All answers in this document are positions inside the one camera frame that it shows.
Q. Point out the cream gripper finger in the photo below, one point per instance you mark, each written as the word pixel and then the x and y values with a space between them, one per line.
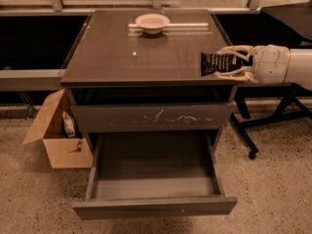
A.
pixel 243 52
pixel 242 74

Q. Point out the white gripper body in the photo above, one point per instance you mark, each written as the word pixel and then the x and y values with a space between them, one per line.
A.
pixel 271 63

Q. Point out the black rxbar chocolate bar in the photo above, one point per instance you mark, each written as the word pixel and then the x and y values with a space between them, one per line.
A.
pixel 223 64

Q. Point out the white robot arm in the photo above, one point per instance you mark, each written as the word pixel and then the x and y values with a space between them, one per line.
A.
pixel 299 69

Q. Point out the closed scratched top drawer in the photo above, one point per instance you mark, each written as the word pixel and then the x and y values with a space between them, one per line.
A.
pixel 151 117

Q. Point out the dark grey drawer cabinet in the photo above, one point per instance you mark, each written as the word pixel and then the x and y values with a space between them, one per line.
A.
pixel 112 39

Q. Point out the open grey middle drawer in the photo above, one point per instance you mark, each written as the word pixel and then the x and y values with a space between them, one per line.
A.
pixel 154 174

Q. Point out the dark side table top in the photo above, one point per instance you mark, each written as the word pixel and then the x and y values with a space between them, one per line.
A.
pixel 297 16

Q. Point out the white ceramic bowl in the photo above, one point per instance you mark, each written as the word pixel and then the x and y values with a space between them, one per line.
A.
pixel 152 23

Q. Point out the snack bag in box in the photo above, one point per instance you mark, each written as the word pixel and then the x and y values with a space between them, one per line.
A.
pixel 69 125

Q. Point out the open cardboard box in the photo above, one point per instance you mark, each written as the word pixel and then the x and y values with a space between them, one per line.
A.
pixel 48 126

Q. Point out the grey metal window rail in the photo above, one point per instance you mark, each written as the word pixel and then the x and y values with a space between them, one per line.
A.
pixel 55 79

